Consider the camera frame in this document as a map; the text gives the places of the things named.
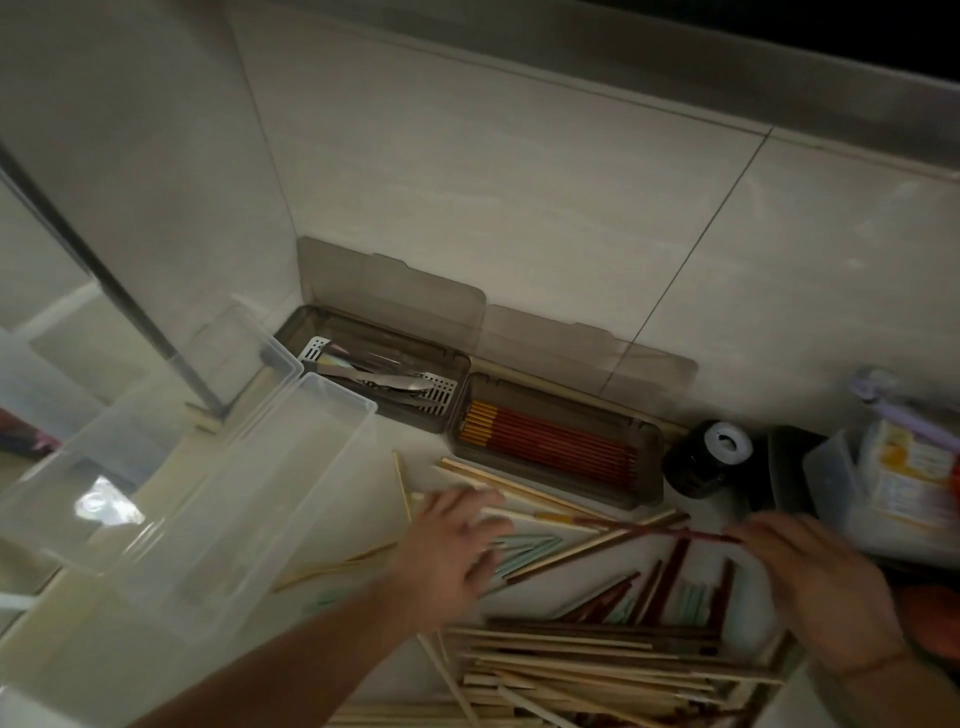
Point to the large clear plastic bin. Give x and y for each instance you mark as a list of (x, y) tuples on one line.
[(225, 510)]

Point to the person's right fingers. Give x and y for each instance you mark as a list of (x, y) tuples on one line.
[(761, 544)]

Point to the bunch of dark brown chopsticks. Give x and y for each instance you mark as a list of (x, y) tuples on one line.
[(667, 581)]

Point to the person's left hand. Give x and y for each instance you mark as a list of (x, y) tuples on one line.
[(439, 559)]

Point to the black container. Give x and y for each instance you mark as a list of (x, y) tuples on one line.
[(784, 469)]

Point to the row of red yellow-tipped chopsticks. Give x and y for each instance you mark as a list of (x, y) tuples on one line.
[(547, 442)]

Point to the black round jar white label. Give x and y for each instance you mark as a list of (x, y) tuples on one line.
[(701, 461)]

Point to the stainless steel ledge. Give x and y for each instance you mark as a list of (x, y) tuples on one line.
[(675, 67)]

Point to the light wooden chopstick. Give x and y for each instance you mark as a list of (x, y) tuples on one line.
[(330, 568), (403, 484)]

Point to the person's left fingers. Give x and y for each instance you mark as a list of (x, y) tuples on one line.
[(469, 517)]

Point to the bunch of metal cutlery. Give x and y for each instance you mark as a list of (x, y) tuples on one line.
[(375, 371)]

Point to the person's left forearm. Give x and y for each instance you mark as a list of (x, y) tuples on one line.
[(300, 667)]

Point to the bundle of long bamboo chopsticks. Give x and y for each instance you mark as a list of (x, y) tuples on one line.
[(517, 491)]

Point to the white perforated tray insert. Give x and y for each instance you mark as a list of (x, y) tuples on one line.
[(442, 386)]

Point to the purple plastic item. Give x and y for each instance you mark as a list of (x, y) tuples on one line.
[(907, 412)]

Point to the bunch of pale green chopsticks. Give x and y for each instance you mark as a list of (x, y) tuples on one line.
[(529, 555)]

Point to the person's right forearm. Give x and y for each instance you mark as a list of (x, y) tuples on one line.
[(907, 694)]

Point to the dark red chopstick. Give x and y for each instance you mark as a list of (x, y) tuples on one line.
[(660, 530)]

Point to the person's right hand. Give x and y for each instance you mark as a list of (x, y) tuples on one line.
[(825, 589)]

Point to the pile of light wooden chopsticks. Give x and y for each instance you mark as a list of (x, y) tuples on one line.
[(585, 667)]

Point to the yellow white packet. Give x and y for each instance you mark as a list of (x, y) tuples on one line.
[(904, 469)]

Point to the brown cutlery box with lid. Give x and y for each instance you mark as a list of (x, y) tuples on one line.
[(390, 300)]

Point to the metal frame post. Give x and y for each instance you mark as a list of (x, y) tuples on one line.
[(112, 281)]

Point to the brown chopstick box with lid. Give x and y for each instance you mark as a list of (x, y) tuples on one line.
[(562, 352)]

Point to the clear plastic container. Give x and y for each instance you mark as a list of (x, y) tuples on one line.
[(832, 487)]

